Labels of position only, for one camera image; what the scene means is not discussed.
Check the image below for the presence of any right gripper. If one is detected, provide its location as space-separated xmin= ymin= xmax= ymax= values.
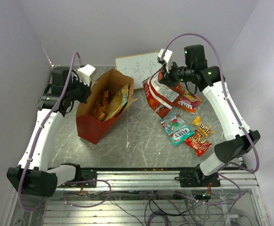
xmin=158 ymin=59 xmax=194 ymax=89

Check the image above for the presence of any red snack mix bag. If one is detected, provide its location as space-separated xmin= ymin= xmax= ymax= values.
xmin=184 ymin=130 xmax=212 ymax=157

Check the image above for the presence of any yellow M&M's bag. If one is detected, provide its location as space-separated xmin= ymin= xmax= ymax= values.
xmin=192 ymin=116 xmax=214 ymax=137

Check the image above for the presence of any orange kettle chips bag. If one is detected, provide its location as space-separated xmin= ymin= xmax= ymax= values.
xmin=90 ymin=90 xmax=109 ymax=122

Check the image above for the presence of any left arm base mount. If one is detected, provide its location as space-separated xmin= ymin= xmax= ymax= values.
xmin=57 ymin=168 xmax=97 ymax=188

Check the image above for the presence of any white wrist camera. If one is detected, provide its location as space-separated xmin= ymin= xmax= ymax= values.
xmin=157 ymin=48 xmax=173 ymax=73
xmin=77 ymin=65 xmax=96 ymax=86

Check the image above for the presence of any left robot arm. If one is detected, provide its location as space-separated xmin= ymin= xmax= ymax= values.
xmin=7 ymin=65 xmax=95 ymax=197

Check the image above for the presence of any aluminium rail frame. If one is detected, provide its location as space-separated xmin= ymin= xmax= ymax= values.
xmin=0 ymin=66 xmax=269 ymax=226

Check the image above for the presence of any small whiteboard yellow frame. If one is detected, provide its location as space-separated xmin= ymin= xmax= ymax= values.
xmin=115 ymin=52 xmax=161 ymax=89

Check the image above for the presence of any brown teal chips bag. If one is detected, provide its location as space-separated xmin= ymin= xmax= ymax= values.
xmin=104 ymin=84 xmax=129 ymax=121

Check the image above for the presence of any orange Fox's fruits bag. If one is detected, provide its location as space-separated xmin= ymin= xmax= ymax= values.
xmin=176 ymin=90 xmax=202 ymax=114

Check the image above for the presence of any red brown paper bag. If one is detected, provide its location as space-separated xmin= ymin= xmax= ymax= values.
xmin=76 ymin=69 xmax=134 ymax=144

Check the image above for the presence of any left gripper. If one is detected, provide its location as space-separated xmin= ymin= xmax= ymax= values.
xmin=67 ymin=75 xmax=93 ymax=104

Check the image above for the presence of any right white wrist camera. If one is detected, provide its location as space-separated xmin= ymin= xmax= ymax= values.
xmin=157 ymin=48 xmax=173 ymax=73

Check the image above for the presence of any red Doritos bag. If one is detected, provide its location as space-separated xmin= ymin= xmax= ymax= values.
xmin=142 ymin=71 xmax=184 ymax=119

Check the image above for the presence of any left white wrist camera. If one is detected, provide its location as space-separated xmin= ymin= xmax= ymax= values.
xmin=77 ymin=65 xmax=96 ymax=86

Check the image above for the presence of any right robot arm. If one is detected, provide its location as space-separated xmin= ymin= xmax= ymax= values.
xmin=157 ymin=45 xmax=260 ymax=186

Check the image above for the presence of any teal Fox's candy bag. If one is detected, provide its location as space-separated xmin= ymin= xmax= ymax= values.
xmin=160 ymin=113 xmax=195 ymax=146

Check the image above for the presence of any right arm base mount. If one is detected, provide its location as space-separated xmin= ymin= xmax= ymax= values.
xmin=174 ymin=168 xmax=220 ymax=187

